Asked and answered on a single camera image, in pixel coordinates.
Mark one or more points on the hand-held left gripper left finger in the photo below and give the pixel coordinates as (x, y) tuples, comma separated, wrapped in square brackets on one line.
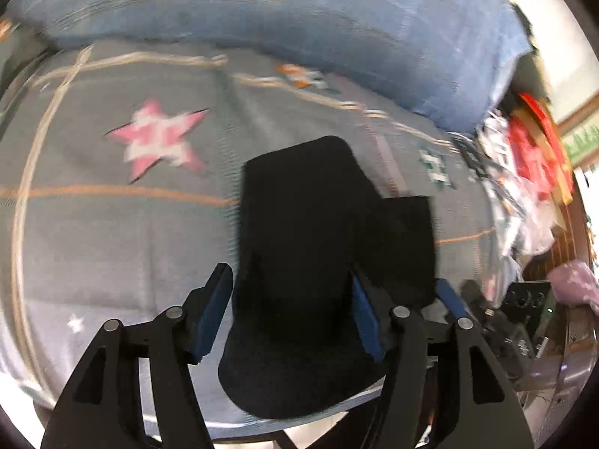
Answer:
[(213, 313)]

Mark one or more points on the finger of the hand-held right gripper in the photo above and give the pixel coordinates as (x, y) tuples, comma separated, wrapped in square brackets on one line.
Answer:
[(451, 297)]

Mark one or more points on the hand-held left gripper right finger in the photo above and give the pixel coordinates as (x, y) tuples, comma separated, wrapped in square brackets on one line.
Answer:
[(367, 322)]

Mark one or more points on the black pants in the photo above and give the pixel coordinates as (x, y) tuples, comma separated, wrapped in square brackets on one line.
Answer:
[(299, 224)]

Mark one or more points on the pink plastic bag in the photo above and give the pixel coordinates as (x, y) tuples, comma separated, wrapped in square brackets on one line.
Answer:
[(575, 280)]

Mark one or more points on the white plastic bags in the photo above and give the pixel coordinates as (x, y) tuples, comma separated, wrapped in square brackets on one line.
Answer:
[(514, 224)]

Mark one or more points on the brown wooden furniture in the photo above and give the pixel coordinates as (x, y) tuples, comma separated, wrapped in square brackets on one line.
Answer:
[(582, 224)]

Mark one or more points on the grey star print bedsheet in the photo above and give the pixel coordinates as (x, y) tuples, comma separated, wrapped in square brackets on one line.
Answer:
[(117, 243)]

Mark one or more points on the brown cardboard box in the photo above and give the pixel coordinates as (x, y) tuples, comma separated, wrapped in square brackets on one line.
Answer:
[(564, 182)]

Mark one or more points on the red plastic packet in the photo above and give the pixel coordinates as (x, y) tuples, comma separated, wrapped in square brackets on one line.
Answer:
[(529, 159)]

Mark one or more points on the red box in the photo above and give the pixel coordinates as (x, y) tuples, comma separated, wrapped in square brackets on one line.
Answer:
[(533, 103)]

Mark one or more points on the dark cloth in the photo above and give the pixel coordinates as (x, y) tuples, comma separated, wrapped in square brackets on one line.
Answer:
[(526, 28)]

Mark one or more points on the blue pillow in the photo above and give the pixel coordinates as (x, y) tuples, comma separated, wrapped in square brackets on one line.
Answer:
[(281, 9)]

